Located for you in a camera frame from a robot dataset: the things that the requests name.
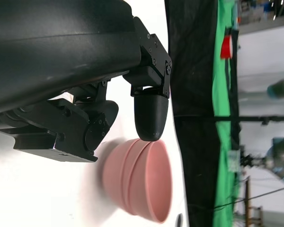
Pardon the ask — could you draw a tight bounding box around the thin black floor cable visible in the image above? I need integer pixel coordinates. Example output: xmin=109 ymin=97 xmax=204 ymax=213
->
xmin=189 ymin=183 xmax=284 ymax=211

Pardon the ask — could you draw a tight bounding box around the pink plastic bowl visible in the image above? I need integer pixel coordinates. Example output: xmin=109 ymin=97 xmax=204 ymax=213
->
xmin=129 ymin=139 xmax=173 ymax=224
xmin=122 ymin=139 xmax=145 ymax=217
xmin=101 ymin=139 xmax=139 ymax=215

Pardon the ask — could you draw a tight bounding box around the black backdrop curtain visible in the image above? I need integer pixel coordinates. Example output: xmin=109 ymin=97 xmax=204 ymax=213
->
xmin=164 ymin=0 xmax=240 ymax=227

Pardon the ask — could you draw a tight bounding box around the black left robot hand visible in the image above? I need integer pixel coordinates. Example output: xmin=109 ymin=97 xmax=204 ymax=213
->
xmin=0 ymin=0 xmax=173 ymax=164

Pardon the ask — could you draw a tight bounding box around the red plastic cup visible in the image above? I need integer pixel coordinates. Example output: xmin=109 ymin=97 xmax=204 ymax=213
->
xmin=220 ymin=35 xmax=234 ymax=59

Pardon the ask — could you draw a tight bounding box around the black stand pole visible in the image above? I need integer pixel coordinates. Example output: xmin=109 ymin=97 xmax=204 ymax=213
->
xmin=215 ymin=114 xmax=284 ymax=124

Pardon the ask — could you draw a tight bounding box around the green backdrop cloth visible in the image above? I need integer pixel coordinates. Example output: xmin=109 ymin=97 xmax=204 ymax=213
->
xmin=213 ymin=0 xmax=240 ymax=213

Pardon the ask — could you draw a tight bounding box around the wooden chair frame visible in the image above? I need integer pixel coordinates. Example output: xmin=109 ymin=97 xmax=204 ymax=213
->
xmin=235 ymin=176 xmax=264 ymax=227

